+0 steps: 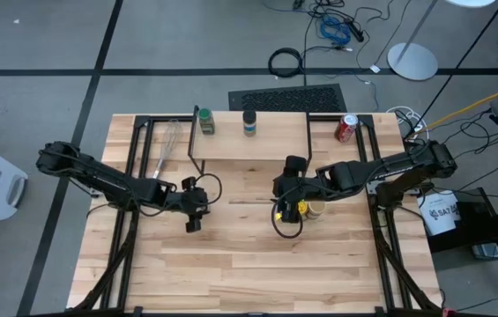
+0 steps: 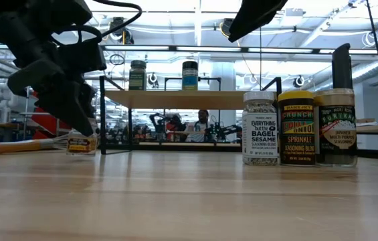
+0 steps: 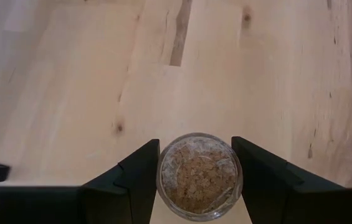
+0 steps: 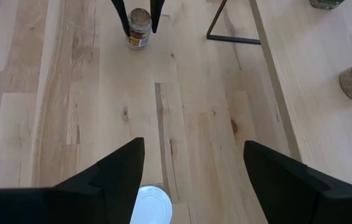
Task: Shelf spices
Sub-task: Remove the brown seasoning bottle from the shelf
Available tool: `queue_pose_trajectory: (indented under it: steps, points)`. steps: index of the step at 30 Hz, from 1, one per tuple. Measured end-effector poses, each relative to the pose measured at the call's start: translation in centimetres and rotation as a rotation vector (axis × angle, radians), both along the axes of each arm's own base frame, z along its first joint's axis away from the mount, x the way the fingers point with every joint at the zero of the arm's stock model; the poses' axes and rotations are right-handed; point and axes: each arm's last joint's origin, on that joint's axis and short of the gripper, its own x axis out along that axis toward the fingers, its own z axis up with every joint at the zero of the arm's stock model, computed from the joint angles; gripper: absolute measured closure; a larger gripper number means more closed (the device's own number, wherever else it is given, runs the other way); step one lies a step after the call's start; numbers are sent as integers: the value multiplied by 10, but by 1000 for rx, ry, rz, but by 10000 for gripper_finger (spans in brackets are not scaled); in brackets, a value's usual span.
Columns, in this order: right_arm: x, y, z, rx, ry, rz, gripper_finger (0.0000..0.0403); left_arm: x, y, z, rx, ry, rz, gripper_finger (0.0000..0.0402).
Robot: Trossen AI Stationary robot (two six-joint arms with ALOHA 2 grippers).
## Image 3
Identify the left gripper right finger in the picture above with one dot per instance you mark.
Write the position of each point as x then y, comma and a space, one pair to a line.
288, 202

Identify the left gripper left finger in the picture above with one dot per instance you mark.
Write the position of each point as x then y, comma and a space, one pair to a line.
101, 202

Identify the small glass spice jar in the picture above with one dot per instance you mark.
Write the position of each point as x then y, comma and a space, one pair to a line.
199, 177

